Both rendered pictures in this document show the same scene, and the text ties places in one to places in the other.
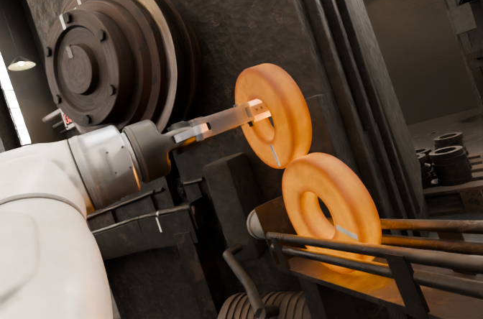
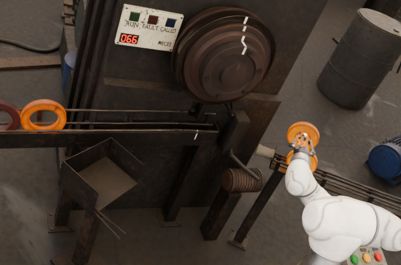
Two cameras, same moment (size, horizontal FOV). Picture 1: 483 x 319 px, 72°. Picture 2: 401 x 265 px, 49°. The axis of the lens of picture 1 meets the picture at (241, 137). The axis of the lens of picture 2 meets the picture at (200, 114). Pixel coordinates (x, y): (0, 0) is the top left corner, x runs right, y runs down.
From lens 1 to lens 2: 2.17 m
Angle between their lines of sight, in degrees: 67
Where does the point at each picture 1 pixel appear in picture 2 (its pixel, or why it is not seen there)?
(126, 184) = not seen: hidden behind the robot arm
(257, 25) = (278, 61)
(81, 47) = (246, 69)
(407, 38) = not seen: outside the picture
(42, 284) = not seen: hidden behind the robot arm
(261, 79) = (315, 134)
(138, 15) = (267, 58)
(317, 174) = (312, 159)
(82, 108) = (215, 87)
